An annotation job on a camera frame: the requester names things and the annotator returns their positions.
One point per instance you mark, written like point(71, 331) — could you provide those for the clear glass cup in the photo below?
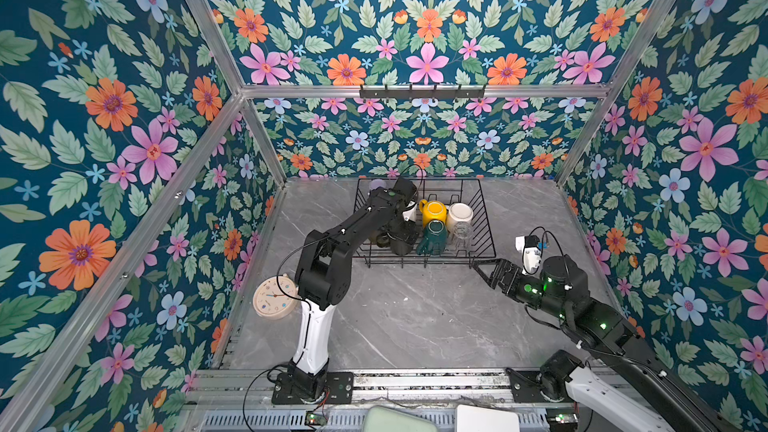
point(461, 238)

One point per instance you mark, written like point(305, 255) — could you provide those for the pale green tray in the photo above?
point(383, 419)

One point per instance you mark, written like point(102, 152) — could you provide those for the white fluted mug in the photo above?
point(410, 214)

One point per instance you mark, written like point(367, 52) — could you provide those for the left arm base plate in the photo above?
point(297, 389)

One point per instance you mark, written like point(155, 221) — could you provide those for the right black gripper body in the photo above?
point(528, 290)

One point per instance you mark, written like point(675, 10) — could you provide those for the lilac plastic cup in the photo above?
point(376, 184)

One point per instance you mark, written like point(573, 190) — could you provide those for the black wall hook rail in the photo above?
point(408, 92)

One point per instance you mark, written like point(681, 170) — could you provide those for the olive tinted glass cup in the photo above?
point(382, 240)

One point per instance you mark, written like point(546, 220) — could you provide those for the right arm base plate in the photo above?
point(534, 387)

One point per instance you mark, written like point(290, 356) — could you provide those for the cream plate at left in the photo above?
point(275, 298)

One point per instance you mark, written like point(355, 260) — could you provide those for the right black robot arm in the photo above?
point(561, 290)

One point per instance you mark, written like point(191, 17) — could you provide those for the cream mug green handle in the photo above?
point(434, 239)

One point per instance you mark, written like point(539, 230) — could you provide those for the yellow mug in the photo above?
point(432, 210)

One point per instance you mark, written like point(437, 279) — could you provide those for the black mug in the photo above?
point(403, 239)

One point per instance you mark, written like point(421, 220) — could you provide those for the aluminium front rail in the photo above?
point(233, 389)

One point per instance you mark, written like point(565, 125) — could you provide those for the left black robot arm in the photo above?
point(323, 276)

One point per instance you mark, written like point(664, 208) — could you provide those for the white mug red inside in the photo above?
point(458, 213)

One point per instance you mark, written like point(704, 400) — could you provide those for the black wire dish rack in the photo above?
point(474, 243)

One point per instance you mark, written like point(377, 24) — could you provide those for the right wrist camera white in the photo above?
point(531, 254)

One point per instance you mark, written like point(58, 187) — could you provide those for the white box front edge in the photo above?
point(479, 419)

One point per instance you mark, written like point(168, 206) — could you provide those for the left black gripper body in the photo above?
point(403, 229)

